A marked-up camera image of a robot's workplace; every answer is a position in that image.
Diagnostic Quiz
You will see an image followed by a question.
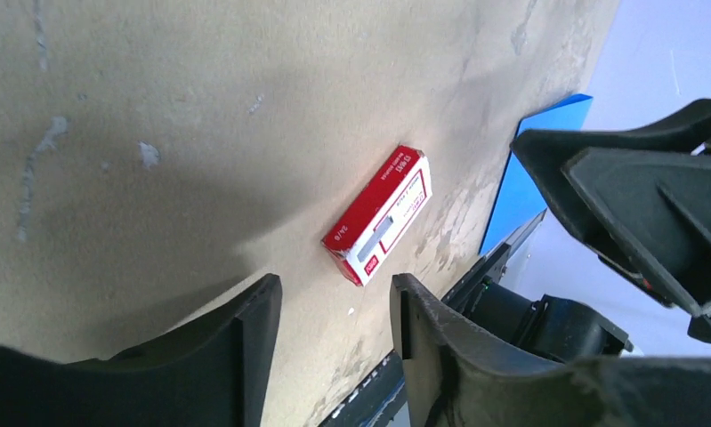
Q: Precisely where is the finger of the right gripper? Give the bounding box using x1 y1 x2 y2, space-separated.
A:
511 99 711 306
564 148 711 316

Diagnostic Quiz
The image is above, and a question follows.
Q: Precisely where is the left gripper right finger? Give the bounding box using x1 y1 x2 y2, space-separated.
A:
389 273 711 427

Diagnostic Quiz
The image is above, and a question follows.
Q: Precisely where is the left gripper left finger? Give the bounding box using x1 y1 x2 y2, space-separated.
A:
0 274 282 426

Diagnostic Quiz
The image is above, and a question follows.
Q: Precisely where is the red white staples box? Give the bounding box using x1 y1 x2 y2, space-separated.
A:
321 145 432 286

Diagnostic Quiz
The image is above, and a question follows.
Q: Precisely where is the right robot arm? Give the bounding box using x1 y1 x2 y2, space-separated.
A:
445 99 711 363

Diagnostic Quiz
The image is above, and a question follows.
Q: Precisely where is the blue foam pad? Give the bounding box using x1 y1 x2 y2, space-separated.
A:
479 93 594 255

